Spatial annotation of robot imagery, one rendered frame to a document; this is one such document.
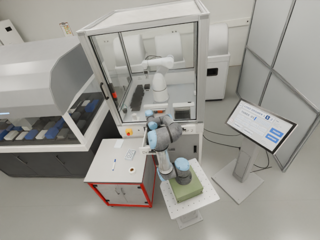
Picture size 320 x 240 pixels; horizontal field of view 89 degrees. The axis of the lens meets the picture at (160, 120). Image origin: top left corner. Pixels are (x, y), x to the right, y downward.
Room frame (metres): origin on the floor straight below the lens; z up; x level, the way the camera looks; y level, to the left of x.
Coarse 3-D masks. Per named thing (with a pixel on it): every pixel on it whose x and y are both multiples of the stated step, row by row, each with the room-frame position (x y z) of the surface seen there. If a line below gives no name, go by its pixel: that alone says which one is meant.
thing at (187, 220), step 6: (168, 180) 0.79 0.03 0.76; (174, 198) 0.61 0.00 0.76; (198, 210) 0.73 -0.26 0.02; (186, 216) 0.64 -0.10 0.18; (192, 216) 0.65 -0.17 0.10; (198, 216) 0.67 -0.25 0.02; (180, 222) 0.64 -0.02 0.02; (186, 222) 0.62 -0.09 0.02; (192, 222) 0.61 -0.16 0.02; (180, 228) 0.58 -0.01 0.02
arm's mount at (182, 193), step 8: (192, 168) 0.81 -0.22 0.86; (192, 176) 0.73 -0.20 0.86; (176, 184) 0.69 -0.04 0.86; (192, 184) 0.66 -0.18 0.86; (200, 184) 0.64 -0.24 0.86; (176, 192) 0.62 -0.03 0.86; (184, 192) 0.60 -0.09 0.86; (192, 192) 0.59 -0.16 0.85; (200, 192) 0.62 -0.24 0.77; (184, 200) 0.58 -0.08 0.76
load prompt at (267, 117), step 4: (244, 104) 1.21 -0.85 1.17; (244, 108) 1.19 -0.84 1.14; (248, 108) 1.16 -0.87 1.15; (252, 108) 1.14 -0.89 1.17; (252, 112) 1.11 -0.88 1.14; (256, 112) 1.09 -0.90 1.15; (260, 112) 1.06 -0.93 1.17; (260, 116) 1.04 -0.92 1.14; (264, 116) 1.02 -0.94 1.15; (268, 116) 1.00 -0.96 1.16; (268, 120) 0.97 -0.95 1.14; (272, 120) 0.95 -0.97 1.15
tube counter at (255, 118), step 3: (252, 114) 1.09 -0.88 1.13; (252, 117) 1.07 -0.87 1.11; (255, 117) 1.06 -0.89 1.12; (255, 120) 1.04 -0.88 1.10; (258, 120) 1.02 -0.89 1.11; (261, 120) 1.00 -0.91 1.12; (264, 120) 0.99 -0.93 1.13; (261, 123) 0.98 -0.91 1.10; (264, 123) 0.97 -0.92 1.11; (267, 123) 0.96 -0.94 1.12; (267, 126) 0.94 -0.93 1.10
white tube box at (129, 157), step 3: (129, 150) 1.21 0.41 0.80; (132, 150) 1.21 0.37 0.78; (135, 150) 1.20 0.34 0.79; (126, 153) 1.17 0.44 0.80; (129, 153) 1.17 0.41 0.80; (132, 153) 1.17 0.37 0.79; (126, 156) 1.13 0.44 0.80; (129, 156) 1.13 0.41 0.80; (132, 156) 1.13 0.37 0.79; (126, 159) 1.11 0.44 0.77; (129, 159) 1.10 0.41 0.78; (132, 159) 1.11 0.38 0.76
